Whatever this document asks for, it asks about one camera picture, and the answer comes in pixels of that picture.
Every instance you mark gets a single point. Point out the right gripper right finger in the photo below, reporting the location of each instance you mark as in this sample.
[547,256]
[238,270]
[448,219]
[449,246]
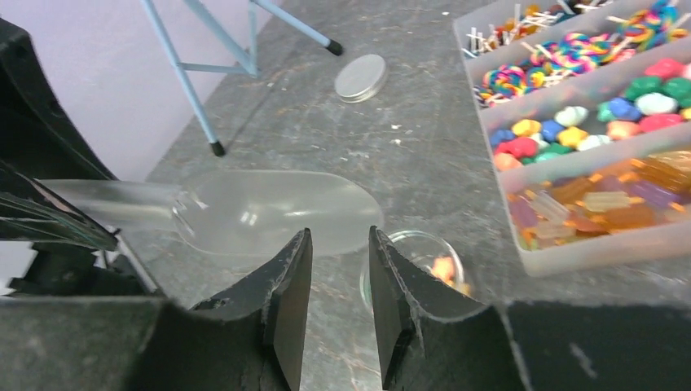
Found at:
[428,335]

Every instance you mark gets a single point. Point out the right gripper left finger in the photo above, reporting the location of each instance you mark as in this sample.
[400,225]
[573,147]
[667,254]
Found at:
[248,337]

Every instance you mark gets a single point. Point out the clear compartment candy box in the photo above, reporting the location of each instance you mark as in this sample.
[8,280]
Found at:
[585,110]

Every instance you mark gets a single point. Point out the light blue music stand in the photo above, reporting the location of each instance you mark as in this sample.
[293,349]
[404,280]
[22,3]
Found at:
[246,58]

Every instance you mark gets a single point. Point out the silver round jar lid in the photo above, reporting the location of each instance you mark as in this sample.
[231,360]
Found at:
[361,79]

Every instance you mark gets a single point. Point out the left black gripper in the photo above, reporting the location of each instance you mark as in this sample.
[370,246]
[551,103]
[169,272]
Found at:
[38,137]

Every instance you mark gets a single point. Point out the clear plastic scoop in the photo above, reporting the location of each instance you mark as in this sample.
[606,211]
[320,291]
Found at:
[235,213]

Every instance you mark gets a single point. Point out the small clear glass jar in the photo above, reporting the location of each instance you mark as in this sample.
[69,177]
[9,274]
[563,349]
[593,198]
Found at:
[432,264]

